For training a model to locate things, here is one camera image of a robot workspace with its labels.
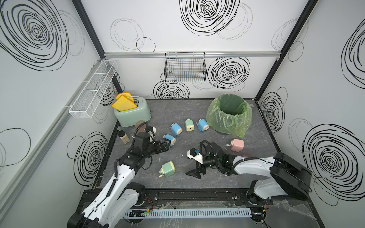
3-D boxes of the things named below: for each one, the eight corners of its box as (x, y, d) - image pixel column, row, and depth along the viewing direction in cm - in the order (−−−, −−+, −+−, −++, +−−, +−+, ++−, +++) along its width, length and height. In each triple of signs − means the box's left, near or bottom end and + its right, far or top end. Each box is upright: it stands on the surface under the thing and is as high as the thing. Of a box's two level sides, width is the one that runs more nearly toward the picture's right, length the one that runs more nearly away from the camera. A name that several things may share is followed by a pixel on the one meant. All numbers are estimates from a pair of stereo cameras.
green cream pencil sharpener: (161, 177, 83) (159, 173, 77) (162, 165, 87) (160, 161, 81) (174, 177, 83) (174, 173, 77) (175, 165, 87) (174, 161, 81)
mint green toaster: (128, 135, 100) (120, 122, 88) (120, 124, 106) (111, 111, 94) (154, 118, 110) (150, 104, 98) (146, 109, 116) (141, 95, 104)
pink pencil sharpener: (228, 151, 92) (230, 147, 87) (226, 143, 95) (228, 138, 90) (242, 151, 92) (245, 147, 87) (239, 143, 95) (242, 138, 90)
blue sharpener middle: (177, 138, 98) (176, 133, 93) (170, 130, 102) (169, 125, 97) (183, 133, 100) (183, 129, 96) (176, 126, 104) (175, 121, 100)
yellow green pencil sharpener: (187, 133, 101) (187, 128, 96) (184, 124, 106) (184, 119, 101) (194, 131, 102) (194, 126, 97) (191, 123, 107) (191, 117, 102)
